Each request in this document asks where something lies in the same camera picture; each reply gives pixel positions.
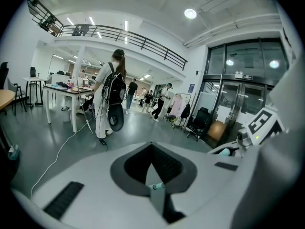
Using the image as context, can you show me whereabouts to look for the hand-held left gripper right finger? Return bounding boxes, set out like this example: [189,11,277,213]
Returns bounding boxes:
[150,141,260,229]

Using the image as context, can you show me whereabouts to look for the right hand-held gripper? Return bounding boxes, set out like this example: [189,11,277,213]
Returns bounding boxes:
[206,106,286,157]

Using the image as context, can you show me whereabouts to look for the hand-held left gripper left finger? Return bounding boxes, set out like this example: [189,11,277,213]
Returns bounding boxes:
[11,141,167,229]

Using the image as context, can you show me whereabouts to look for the black mesh office chair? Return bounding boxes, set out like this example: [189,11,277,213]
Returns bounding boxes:
[184,107,212,142]

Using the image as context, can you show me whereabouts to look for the black hanging bag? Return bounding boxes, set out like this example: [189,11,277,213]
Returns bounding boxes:
[180,103,191,119]

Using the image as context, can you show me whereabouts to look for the glass doors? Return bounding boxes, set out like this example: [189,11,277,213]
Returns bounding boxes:
[202,38,290,147]

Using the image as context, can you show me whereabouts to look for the pink garment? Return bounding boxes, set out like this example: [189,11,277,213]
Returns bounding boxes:
[169,95,183,119]

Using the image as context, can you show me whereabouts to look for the black clothes rack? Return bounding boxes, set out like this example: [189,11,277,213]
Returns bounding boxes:
[172,92,193,130]

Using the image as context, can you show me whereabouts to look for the person's white shirt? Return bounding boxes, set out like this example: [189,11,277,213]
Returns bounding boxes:
[234,56,303,229]

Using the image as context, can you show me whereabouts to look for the white table with dark top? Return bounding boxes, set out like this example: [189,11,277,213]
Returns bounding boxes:
[42,83,96,133]

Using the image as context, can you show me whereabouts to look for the grey waste bin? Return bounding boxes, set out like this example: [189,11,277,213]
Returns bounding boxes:
[62,106,71,123]

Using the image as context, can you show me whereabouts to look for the group of colourful plates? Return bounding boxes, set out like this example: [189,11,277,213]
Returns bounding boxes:
[69,86,95,92]

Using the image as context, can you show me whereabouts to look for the white shelving unit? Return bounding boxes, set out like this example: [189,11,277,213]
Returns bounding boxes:
[81,64,103,81]

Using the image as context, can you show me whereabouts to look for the white high table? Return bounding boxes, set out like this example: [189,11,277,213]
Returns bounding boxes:
[22,77,48,106]

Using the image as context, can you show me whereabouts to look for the white column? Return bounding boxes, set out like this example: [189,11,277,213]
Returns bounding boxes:
[72,45,86,85]

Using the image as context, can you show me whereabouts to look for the round wooden table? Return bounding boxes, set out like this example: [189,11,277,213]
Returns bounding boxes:
[0,89,15,111]

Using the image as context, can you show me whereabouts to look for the grey chair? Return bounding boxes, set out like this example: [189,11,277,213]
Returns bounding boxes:
[7,77,27,116]

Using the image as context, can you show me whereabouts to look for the white ceiling pipes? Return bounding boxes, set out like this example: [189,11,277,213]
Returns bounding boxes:
[185,13,282,47]

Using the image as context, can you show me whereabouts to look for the round ceiling lamp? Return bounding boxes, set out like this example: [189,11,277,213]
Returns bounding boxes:
[183,8,198,19]

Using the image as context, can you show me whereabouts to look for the black mezzanine railing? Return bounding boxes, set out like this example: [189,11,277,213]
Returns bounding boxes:
[27,0,189,71]

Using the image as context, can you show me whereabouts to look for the black high-back chair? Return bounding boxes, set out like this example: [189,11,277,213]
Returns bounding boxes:
[0,62,10,90]

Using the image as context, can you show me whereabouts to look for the silver gripper camera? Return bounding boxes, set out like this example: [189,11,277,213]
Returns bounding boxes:
[237,127,254,150]

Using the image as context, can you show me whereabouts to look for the long white cable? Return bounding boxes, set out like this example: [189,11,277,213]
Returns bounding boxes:
[30,117,96,199]

